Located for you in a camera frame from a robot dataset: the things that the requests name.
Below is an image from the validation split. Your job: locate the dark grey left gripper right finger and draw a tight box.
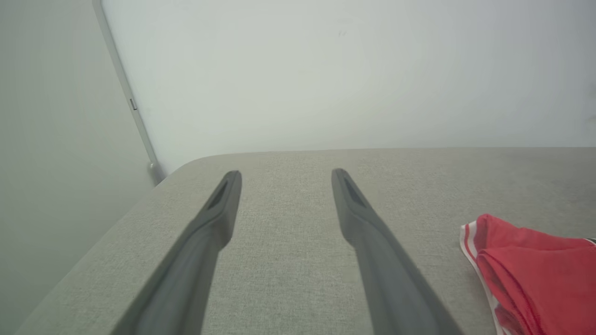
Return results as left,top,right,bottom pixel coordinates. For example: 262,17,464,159
331,168,462,335

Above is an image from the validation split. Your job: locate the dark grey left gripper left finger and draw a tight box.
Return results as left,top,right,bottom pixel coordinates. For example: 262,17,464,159
111,170,243,335

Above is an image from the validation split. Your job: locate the red Bulls 23 jersey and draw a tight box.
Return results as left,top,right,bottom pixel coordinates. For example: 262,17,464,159
460,214,596,335

